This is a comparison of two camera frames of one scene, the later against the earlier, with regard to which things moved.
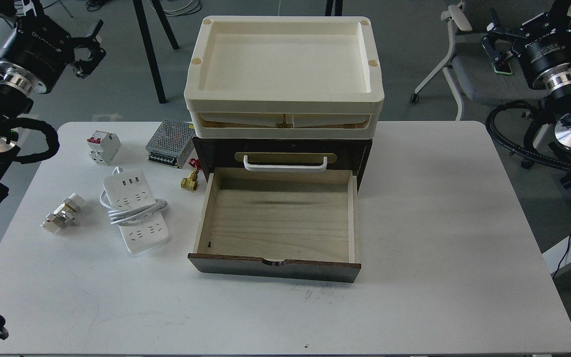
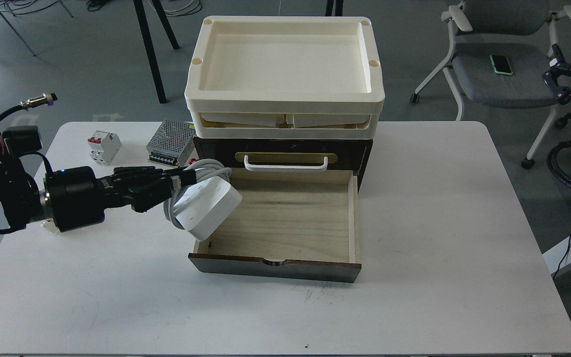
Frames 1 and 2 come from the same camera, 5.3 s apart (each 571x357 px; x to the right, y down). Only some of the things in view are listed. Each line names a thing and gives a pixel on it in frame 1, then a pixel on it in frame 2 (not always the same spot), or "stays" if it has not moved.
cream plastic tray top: x=283 y=77 stays
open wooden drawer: x=282 y=223 stays
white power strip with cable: x=132 y=207 -> x=200 y=208
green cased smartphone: x=502 y=68 stays
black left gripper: x=36 y=51 -> x=78 y=200
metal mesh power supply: x=172 y=144 stays
